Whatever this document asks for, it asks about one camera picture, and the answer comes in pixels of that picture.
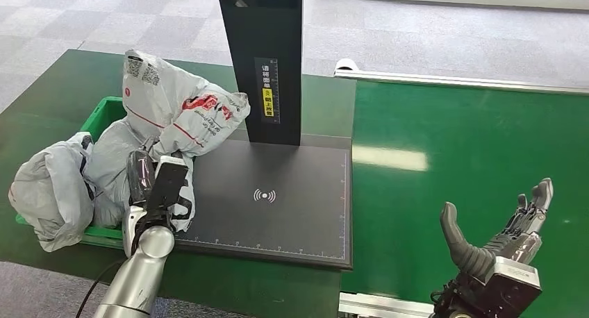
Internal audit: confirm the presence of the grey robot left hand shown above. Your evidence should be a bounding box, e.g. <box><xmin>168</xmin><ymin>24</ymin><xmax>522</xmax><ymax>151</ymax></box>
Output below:
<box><xmin>126</xmin><ymin>136</ymin><xmax>160</xmax><ymax>208</ymax></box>

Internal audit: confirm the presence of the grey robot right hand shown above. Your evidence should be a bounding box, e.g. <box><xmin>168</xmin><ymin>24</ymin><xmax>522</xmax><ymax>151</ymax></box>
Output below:
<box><xmin>439</xmin><ymin>178</ymin><xmax>554</xmax><ymax>280</ymax></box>

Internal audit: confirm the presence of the grey courier bag red print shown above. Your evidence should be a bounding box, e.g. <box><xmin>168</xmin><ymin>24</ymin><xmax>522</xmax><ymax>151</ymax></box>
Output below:
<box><xmin>84</xmin><ymin>49</ymin><xmax>251</xmax><ymax>234</ymax></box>

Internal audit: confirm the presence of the green plastic basket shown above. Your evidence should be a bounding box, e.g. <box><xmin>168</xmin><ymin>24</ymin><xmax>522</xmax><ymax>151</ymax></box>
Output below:
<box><xmin>15</xmin><ymin>96</ymin><xmax>134</xmax><ymax>251</ymax></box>

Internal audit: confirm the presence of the black weighing device with column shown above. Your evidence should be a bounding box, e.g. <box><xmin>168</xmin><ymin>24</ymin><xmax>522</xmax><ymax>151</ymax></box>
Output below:
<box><xmin>172</xmin><ymin>0</ymin><xmax>354</xmax><ymax>271</ymax></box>

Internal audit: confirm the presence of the crumpled grey courier bag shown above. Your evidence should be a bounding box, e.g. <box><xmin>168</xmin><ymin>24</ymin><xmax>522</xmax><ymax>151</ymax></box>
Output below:
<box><xmin>8</xmin><ymin>131</ymin><xmax>96</xmax><ymax>253</ymax></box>

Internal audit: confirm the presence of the green conveyor belt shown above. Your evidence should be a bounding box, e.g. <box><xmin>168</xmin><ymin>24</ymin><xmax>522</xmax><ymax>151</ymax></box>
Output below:
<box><xmin>340</xmin><ymin>78</ymin><xmax>589</xmax><ymax>318</ymax></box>

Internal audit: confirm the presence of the black yellow label sticker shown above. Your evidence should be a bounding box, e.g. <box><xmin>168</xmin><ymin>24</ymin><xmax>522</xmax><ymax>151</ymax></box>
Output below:
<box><xmin>254</xmin><ymin>56</ymin><xmax>281</xmax><ymax>124</ymax></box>

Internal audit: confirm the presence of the white conveyor end cap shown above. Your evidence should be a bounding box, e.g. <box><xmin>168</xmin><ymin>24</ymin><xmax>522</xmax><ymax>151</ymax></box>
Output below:
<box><xmin>334</xmin><ymin>58</ymin><xmax>365</xmax><ymax>74</ymax></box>

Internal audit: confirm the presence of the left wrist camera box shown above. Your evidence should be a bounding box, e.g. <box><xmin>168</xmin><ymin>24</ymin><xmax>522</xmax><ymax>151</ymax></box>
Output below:
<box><xmin>146</xmin><ymin>155</ymin><xmax>190</xmax><ymax>217</ymax></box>

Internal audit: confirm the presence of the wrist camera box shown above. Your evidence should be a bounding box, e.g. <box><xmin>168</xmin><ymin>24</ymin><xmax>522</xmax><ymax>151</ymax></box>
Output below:
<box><xmin>146</xmin><ymin>155</ymin><xmax>190</xmax><ymax>217</ymax></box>
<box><xmin>478</xmin><ymin>256</ymin><xmax>543</xmax><ymax>318</ymax></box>

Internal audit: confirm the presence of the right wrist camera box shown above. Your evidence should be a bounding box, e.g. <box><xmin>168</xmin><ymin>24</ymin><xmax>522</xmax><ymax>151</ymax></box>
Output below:
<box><xmin>478</xmin><ymin>256</ymin><xmax>543</xmax><ymax>318</ymax></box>

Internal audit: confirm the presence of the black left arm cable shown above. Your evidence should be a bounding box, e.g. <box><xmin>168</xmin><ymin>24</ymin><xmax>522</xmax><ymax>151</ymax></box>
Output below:
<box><xmin>87</xmin><ymin>258</ymin><xmax>127</xmax><ymax>318</ymax></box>

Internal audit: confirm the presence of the short aluminium conveyor frame rail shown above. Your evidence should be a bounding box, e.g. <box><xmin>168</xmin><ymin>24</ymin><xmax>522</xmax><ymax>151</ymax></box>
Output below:
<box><xmin>338</xmin><ymin>292</ymin><xmax>461</xmax><ymax>318</ymax></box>

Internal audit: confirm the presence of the long aluminium conveyor side rail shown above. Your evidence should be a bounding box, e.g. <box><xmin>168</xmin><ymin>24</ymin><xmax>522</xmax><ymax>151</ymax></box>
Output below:
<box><xmin>334</xmin><ymin>69</ymin><xmax>589</xmax><ymax>95</ymax></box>

